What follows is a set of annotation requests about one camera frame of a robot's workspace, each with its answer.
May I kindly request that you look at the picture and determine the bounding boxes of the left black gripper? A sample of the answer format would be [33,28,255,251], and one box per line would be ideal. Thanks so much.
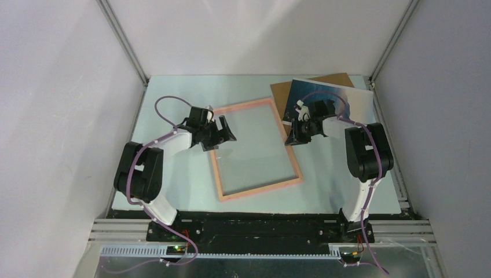
[200,116,236,152]

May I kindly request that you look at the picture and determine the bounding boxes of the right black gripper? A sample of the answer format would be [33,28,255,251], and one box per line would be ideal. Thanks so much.
[285,118,317,146]

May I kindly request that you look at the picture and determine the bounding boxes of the orange wooden picture frame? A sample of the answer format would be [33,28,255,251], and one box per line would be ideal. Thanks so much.
[210,97,304,202]

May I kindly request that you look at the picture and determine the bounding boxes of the blue landscape photo print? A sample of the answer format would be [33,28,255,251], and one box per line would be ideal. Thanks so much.
[280,78,373,125]

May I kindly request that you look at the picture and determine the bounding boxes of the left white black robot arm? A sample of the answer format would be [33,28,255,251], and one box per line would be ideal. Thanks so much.
[113,107,236,242]

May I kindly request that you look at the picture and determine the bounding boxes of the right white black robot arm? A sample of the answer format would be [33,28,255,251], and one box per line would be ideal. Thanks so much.
[285,100,394,242]

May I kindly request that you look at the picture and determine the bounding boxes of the brown cardboard backing board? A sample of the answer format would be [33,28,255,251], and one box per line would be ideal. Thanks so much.
[270,73,353,134]

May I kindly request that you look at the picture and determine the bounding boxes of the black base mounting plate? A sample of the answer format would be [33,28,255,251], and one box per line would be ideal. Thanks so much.
[146,220,375,255]

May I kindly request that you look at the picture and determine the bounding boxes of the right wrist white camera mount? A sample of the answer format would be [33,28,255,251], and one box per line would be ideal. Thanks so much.
[295,100,310,122]

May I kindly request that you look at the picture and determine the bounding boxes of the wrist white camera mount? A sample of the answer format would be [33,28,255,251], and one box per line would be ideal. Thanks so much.
[205,105,214,123]
[295,100,310,122]

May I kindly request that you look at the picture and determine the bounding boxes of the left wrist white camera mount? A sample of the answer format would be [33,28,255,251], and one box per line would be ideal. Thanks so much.
[205,105,214,123]

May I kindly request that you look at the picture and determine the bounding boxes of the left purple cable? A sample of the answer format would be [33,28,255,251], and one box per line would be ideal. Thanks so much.
[100,96,199,275]

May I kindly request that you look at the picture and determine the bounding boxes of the grey slotted cable duct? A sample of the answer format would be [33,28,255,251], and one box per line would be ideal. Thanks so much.
[101,244,341,260]

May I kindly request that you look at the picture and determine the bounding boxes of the aluminium front rail frame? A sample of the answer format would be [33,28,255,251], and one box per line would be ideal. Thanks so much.
[74,219,448,277]

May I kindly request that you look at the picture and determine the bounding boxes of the left aluminium corner post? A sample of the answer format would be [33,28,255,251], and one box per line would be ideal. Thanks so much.
[96,0,149,87]

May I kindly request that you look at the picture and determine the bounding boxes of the aluminium corner post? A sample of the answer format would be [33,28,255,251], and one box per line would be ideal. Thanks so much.
[369,0,421,83]
[96,0,149,87]

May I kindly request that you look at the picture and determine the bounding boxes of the right aluminium corner post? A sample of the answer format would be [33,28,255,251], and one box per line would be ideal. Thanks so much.
[369,0,421,83]

